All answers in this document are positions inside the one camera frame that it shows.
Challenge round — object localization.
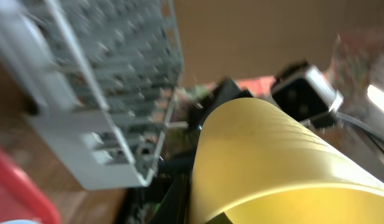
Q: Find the small light blue bowl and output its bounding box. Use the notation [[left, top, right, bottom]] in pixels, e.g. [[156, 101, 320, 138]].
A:
[[0, 219, 41, 224]]

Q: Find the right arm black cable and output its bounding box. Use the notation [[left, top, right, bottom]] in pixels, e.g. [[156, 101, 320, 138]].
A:
[[334, 111, 384, 162]]

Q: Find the red serving tray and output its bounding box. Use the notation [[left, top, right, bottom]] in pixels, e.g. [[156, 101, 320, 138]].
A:
[[0, 148, 62, 224]]

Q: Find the grey dishwasher rack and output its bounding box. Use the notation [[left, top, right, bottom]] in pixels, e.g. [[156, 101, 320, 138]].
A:
[[0, 0, 184, 190]]

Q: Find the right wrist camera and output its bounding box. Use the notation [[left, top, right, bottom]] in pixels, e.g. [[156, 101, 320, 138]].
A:
[[270, 60, 344, 129]]

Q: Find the yellow plastic cup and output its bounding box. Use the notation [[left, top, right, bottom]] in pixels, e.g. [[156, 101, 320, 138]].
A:
[[189, 98, 384, 224]]

